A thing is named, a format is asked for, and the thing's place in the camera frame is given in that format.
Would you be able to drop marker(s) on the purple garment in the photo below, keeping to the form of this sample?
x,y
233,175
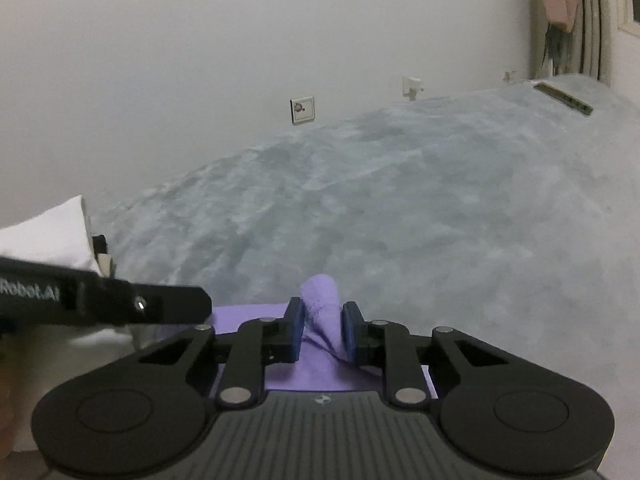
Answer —
x,y
325,320

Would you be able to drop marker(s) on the grey-blue fluffy blanket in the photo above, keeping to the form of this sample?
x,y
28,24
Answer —
x,y
400,200

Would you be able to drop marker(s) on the white cloth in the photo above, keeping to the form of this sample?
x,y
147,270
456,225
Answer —
x,y
45,235

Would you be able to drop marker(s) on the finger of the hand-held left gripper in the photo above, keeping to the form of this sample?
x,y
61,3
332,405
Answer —
x,y
170,305

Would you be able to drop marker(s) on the white wall plug adapter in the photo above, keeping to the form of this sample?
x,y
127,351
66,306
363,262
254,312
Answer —
x,y
412,87

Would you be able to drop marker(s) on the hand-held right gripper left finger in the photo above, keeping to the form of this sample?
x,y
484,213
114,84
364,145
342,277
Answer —
x,y
296,330

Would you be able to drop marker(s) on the dark and beige cloth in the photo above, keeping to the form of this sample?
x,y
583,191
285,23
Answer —
x,y
103,257

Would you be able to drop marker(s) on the small white wall socket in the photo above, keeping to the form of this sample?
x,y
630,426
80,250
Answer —
x,y
509,76

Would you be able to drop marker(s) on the white wall socket plate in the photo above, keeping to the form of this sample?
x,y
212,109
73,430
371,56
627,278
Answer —
x,y
303,110

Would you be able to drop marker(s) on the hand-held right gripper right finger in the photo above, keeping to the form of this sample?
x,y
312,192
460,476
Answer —
x,y
350,332

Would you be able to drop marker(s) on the dark grey hanging garment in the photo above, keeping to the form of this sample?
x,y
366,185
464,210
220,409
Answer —
x,y
560,50

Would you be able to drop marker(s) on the grey curtain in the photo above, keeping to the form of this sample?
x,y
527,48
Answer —
x,y
597,20

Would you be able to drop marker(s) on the black remote control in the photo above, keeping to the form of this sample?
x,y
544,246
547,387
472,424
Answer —
x,y
562,97

